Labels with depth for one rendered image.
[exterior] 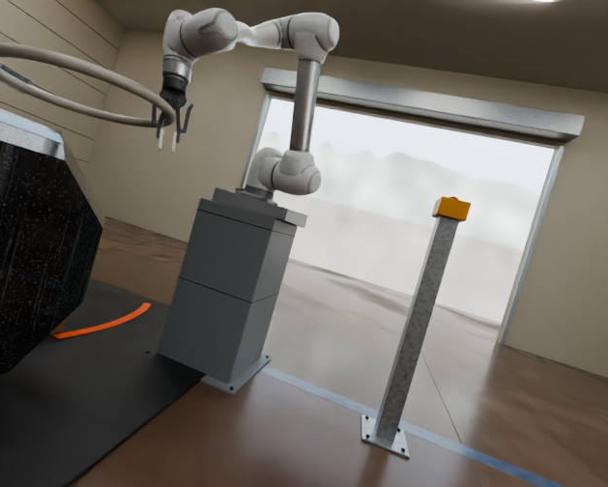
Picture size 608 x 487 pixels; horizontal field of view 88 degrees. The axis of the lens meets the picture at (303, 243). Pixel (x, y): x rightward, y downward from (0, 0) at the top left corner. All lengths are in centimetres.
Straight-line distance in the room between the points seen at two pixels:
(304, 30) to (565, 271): 529
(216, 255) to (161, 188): 557
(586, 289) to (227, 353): 546
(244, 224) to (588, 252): 544
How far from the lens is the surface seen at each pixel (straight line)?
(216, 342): 158
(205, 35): 112
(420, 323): 147
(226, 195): 154
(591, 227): 623
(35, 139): 125
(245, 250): 146
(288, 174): 150
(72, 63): 102
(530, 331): 597
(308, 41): 152
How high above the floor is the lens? 76
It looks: 1 degrees down
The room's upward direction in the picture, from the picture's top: 16 degrees clockwise
